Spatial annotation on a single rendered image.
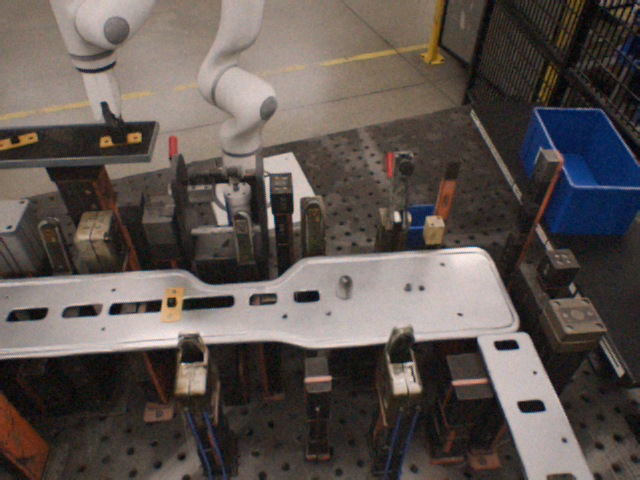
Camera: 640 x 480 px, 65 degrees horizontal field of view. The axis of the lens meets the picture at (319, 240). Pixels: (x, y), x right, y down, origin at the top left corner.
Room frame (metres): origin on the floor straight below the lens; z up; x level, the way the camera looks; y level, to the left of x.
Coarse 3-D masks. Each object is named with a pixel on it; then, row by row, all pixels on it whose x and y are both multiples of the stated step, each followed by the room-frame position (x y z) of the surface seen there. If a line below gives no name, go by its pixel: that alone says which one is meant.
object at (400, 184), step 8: (400, 152) 0.82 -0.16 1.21; (408, 152) 0.82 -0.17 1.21; (400, 160) 0.81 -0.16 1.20; (408, 160) 0.81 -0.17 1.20; (392, 168) 0.81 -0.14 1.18; (400, 168) 0.78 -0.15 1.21; (408, 168) 0.77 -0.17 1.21; (392, 176) 0.80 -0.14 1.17; (400, 176) 0.80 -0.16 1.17; (408, 176) 0.80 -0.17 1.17; (392, 184) 0.80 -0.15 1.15; (400, 184) 0.80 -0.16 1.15; (408, 184) 0.79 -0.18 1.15; (392, 192) 0.79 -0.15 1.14; (400, 192) 0.80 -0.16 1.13; (408, 192) 0.79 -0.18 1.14; (392, 200) 0.79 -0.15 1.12; (400, 200) 0.80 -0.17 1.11; (408, 200) 0.79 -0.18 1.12; (392, 208) 0.78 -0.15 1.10; (400, 208) 0.79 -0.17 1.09; (392, 216) 0.78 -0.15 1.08; (392, 224) 0.78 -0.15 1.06; (400, 224) 0.79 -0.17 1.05
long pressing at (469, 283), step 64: (320, 256) 0.74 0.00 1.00; (384, 256) 0.74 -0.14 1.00; (448, 256) 0.74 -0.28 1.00; (0, 320) 0.56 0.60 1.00; (64, 320) 0.57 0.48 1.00; (128, 320) 0.57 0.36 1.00; (192, 320) 0.57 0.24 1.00; (256, 320) 0.57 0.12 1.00; (320, 320) 0.57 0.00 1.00; (384, 320) 0.57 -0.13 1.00; (448, 320) 0.57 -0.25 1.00; (512, 320) 0.58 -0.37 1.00
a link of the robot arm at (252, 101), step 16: (224, 80) 1.20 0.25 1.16; (240, 80) 1.19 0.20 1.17; (256, 80) 1.19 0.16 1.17; (224, 96) 1.17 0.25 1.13; (240, 96) 1.15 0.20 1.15; (256, 96) 1.15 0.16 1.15; (272, 96) 1.17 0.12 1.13; (240, 112) 1.14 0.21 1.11; (256, 112) 1.13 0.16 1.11; (272, 112) 1.17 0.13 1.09; (224, 128) 1.22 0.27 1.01; (240, 128) 1.15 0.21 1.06; (256, 128) 1.16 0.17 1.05; (224, 144) 1.20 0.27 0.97; (240, 144) 1.18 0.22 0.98; (256, 144) 1.21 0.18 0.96
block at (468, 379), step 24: (456, 360) 0.50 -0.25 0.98; (456, 384) 0.45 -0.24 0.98; (480, 384) 0.45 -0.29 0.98; (432, 408) 0.50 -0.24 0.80; (456, 408) 0.42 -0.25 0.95; (480, 408) 0.43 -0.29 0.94; (432, 432) 0.46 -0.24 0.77; (456, 432) 0.43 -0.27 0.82; (432, 456) 0.43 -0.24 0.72; (456, 456) 0.43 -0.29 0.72
